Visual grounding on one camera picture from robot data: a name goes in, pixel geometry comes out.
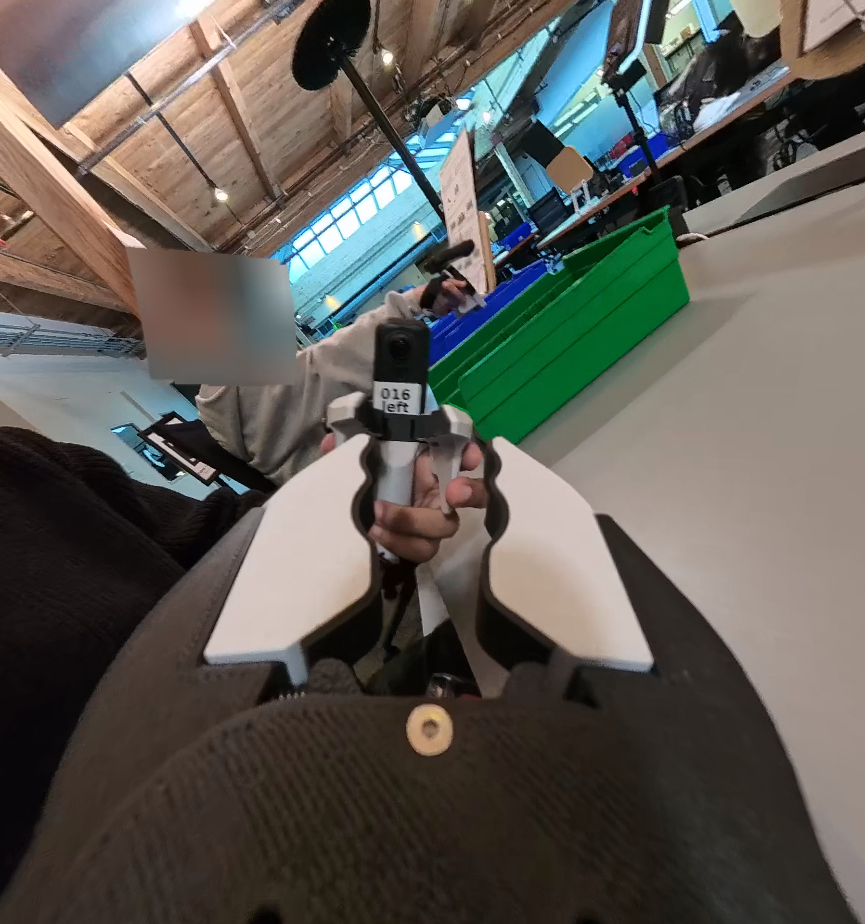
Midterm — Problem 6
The black ceiling pipe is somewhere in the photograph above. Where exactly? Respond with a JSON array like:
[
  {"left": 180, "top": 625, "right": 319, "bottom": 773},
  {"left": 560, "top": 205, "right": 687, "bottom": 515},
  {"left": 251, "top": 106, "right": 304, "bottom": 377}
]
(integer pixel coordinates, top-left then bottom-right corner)
[{"left": 124, "top": 72, "right": 221, "bottom": 194}]

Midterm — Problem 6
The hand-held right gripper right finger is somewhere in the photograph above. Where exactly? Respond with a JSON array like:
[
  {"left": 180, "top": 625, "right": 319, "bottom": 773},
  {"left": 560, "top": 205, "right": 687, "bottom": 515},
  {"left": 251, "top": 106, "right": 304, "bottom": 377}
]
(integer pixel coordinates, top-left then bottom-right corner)
[{"left": 476, "top": 436, "right": 655, "bottom": 677}]

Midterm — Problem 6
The metal cable tray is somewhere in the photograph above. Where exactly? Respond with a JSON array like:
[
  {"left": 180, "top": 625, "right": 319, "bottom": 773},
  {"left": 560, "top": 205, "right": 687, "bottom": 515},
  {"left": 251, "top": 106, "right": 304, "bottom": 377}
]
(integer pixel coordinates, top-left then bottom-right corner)
[{"left": 0, "top": 321, "right": 146, "bottom": 359}]

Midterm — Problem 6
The grey desk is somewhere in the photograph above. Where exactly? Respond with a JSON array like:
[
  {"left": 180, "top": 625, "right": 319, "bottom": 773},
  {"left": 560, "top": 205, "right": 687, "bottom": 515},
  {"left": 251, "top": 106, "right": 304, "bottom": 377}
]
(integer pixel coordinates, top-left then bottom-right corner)
[{"left": 414, "top": 130, "right": 865, "bottom": 924}]

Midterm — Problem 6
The black box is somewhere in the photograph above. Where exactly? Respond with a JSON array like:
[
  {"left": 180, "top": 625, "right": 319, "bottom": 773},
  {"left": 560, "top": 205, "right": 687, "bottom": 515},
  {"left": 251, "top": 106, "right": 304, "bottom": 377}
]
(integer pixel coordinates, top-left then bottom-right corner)
[{"left": 647, "top": 177, "right": 691, "bottom": 244}]

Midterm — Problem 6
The black framed sign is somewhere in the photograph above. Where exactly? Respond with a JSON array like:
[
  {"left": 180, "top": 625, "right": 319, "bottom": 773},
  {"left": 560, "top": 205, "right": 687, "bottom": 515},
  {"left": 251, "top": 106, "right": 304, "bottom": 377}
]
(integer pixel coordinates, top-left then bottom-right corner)
[{"left": 138, "top": 411, "right": 221, "bottom": 486}]

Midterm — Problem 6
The person's left hand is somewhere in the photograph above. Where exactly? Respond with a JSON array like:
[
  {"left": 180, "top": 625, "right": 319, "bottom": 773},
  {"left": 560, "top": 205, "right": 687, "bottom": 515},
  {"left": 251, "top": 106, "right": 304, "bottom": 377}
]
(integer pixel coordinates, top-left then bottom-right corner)
[{"left": 369, "top": 442, "right": 491, "bottom": 564}]

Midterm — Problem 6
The blue plastic bin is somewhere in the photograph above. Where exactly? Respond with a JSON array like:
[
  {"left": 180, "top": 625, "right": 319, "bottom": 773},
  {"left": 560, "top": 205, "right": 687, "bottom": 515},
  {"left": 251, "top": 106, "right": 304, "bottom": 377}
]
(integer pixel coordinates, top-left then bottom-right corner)
[
  {"left": 428, "top": 269, "right": 557, "bottom": 349},
  {"left": 616, "top": 128, "right": 684, "bottom": 179}
]

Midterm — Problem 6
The black floor lamp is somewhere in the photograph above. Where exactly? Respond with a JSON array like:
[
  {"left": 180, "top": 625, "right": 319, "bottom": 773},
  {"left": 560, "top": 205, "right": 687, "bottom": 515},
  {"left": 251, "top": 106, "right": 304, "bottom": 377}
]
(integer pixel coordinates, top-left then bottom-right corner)
[{"left": 291, "top": 0, "right": 448, "bottom": 226}]

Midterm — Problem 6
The green plastic bin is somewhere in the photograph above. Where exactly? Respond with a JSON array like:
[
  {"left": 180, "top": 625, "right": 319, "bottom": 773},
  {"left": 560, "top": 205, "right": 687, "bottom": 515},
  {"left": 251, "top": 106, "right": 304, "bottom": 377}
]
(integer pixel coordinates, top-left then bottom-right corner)
[{"left": 428, "top": 205, "right": 692, "bottom": 445}]

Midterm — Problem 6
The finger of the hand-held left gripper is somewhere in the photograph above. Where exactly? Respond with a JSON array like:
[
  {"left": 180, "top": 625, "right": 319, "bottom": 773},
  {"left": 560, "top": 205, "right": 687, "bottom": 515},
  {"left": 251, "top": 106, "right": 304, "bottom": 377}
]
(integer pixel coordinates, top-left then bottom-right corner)
[
  {"left": 438, "top": 406, "right": 475, "bottom": 479},
  {"left": 326, "top": 393, "right": 372, "bottom": 447}
]

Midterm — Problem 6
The long wooden table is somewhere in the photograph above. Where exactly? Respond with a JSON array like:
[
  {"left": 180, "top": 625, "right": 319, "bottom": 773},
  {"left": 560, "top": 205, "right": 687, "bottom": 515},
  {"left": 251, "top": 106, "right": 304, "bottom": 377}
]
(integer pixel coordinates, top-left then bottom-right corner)
[{"left": 537, "top": 68, "right": 796, "bottom": 251}]

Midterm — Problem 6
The instruction sheet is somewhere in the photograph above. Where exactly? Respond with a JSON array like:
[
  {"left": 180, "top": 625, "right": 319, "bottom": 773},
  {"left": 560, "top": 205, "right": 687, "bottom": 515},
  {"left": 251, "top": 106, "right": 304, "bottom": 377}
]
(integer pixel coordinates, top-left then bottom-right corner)
[
  {"left": 802, "top": 0, "right": 865, "bottom": 53},
  {"left": 441, "top": 131, "right": 478, "bottom": 250}
]

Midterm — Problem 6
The person's black sweater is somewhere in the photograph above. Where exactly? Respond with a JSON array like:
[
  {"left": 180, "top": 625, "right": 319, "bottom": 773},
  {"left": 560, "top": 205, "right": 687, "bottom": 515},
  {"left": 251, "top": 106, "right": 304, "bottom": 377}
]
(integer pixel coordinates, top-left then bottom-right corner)
[{"left": 0, "top": 426, "right": 267, "bottom": 924}]

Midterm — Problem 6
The person's left forearm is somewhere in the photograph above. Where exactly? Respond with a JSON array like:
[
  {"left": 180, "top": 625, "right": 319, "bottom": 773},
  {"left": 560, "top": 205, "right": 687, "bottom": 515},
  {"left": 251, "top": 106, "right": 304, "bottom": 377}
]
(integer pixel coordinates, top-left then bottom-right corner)
[{"left": 136, "top": 480, "right": 274, "bottom": 571}]

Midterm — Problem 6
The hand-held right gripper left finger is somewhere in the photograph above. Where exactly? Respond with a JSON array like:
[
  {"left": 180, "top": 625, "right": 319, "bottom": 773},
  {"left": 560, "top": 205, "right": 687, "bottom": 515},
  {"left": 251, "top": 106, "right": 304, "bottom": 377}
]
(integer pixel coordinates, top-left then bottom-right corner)
[{"left": 203, "top": 435, "right": 375, "bottom": 684}]

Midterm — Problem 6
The black studio light panel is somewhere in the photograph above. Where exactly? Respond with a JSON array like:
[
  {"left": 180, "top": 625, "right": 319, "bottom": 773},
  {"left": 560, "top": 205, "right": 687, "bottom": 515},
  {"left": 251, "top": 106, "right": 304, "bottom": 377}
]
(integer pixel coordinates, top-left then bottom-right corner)
[{"left": 604, "top": 0, "right": 673, "bottom": 82}]

